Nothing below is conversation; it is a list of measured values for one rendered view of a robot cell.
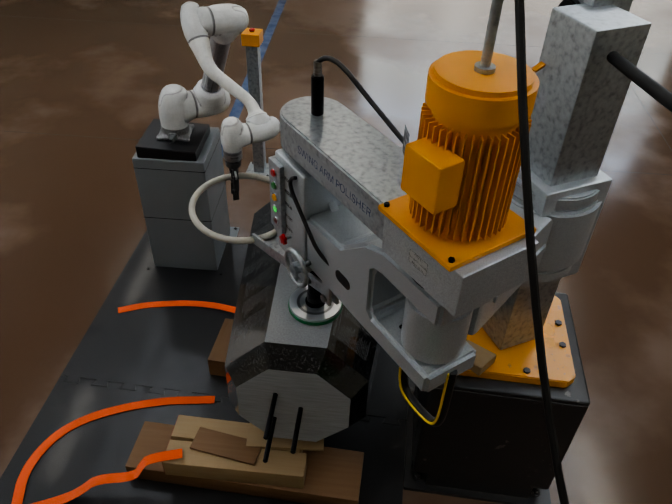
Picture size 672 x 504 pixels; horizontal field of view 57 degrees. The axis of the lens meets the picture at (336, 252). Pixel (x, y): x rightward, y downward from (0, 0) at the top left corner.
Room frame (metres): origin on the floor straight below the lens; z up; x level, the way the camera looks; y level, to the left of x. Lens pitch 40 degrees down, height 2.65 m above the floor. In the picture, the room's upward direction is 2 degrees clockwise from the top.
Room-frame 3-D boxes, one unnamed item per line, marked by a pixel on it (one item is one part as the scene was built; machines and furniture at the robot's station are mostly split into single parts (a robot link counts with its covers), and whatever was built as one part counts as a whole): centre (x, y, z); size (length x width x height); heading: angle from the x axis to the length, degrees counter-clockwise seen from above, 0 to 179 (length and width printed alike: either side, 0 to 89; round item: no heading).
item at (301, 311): (1.79, 0.08, 0.84); 0.21 x 0.21 x 0.01
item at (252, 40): (4.03, 0.60, 0.54); 0.20 x 0.20 x 1.09; 84
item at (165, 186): (3.07, 0.92, 0.40); 0.50 x 0.50 x 0.80; 87
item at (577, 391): (1.75, -0.71, 0.37); 0.66 x 0.66 x 0.74; 84
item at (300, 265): (1.63, 0.11, 1.20); 0.15 x 0.10 x 0.15; 34
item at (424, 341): (1.25, -0.30, 1.34); 0.19 x 0.19 x 0.20
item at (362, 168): (1.50, -0.12, 1.62); 0.96 x 0.25 x 0.17; 34
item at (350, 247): (1.46, -0.13, 1.30); 0.74 x 0.23 x 0.49; 34
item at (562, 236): (1.60, -0.58, 1.36); 0.74 x 0.34 x 0.25; 141
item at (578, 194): (1.75, -0.71, 1.35); 0.35 x 0.35 x 0.41
